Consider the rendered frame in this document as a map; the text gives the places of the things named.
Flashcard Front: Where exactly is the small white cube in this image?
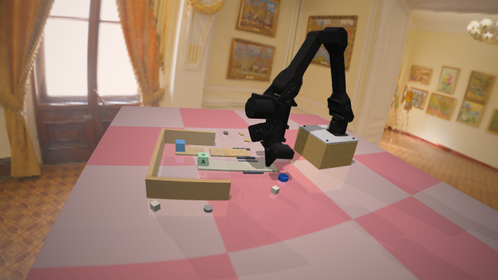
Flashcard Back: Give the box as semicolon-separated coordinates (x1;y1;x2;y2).
271;186;280;195
150;200;161;212

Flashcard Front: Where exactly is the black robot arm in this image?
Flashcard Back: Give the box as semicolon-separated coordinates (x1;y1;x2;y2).
245;27;354;142

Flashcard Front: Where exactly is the blue cylinder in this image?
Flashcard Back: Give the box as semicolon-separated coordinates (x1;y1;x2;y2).
278;174;289;182

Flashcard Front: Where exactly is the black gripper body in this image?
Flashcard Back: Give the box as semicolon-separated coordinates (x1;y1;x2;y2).
263;118;294;159

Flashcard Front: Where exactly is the grey short cylinder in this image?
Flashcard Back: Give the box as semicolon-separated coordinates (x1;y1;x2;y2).
204;205;213;213

